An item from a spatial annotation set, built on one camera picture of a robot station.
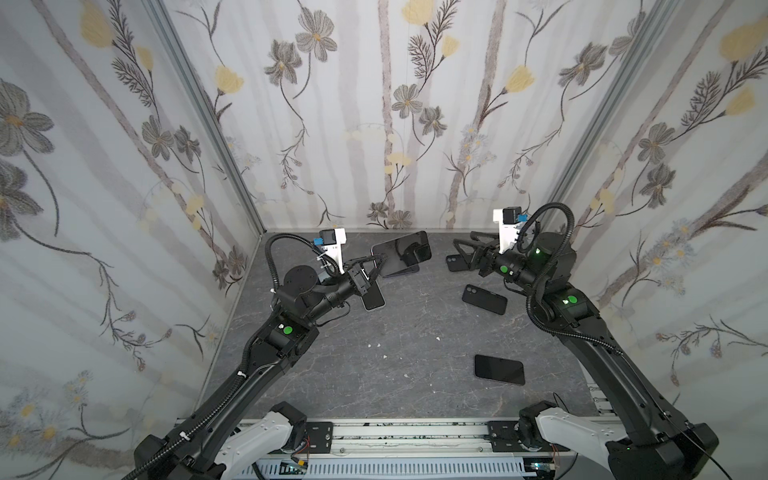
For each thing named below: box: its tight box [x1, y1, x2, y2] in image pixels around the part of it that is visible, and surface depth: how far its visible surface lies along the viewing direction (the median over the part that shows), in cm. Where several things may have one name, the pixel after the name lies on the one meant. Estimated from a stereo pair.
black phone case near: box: [462, 284, 508, 315], surface depth 103 cm
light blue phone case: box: [360, 280, 386, 312], surface depth 100 cm
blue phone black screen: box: [362, 281, 385, 310], surface depth 100 cm
